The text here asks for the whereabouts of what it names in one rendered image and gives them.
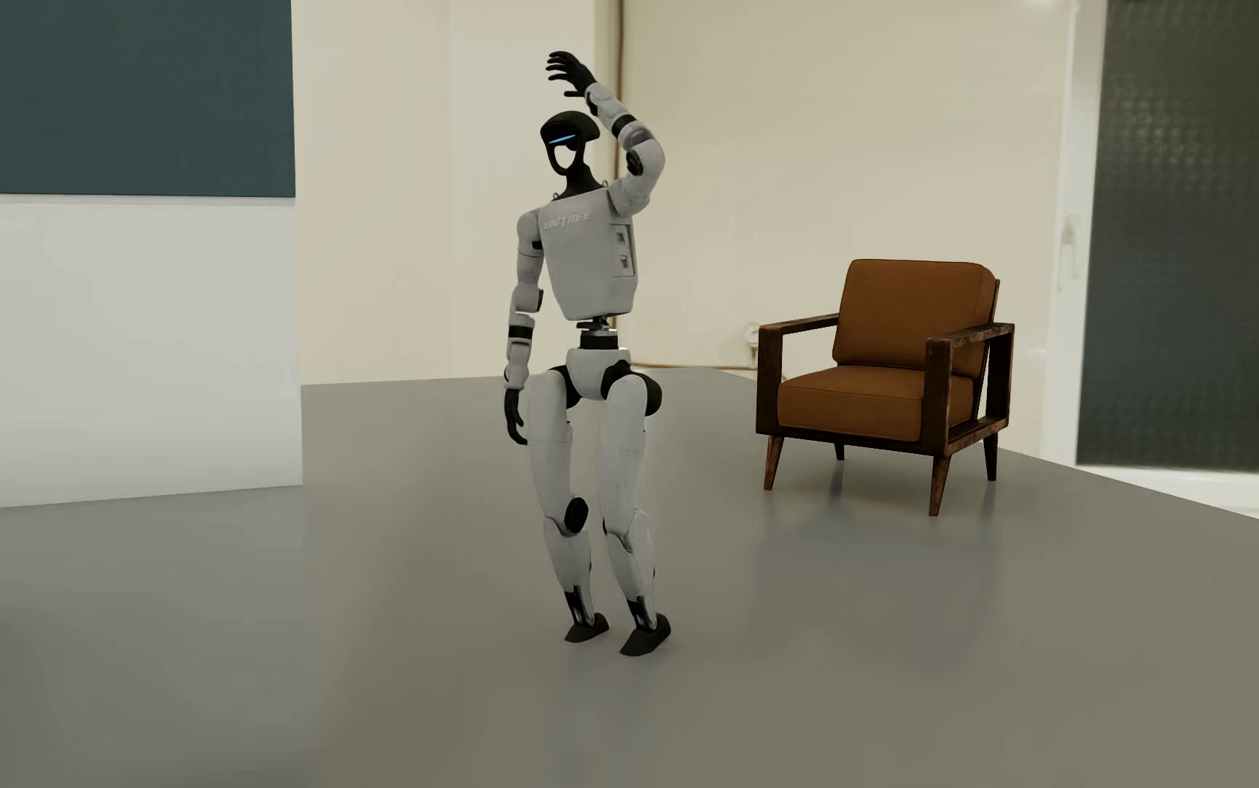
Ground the black robot head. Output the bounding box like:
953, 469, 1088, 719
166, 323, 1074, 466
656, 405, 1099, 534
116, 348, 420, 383
540, 110, 603, 199

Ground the white right robot leg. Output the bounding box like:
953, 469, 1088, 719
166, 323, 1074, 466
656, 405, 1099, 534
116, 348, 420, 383
520, 368, 611, 645

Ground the white robot leg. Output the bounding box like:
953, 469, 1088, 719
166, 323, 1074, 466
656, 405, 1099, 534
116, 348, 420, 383
597, 361, 673, 658
520, 368, 611, 645

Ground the white left robot leg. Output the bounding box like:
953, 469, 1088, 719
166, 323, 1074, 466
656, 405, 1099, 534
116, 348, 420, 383
597, 361, 673, 658

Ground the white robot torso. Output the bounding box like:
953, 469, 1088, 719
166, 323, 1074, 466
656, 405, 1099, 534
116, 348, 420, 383
534, 184, 642, 401

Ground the brown wooden armchair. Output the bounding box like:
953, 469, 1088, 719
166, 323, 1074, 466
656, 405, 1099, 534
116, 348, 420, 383
755, 258, 1016, 518

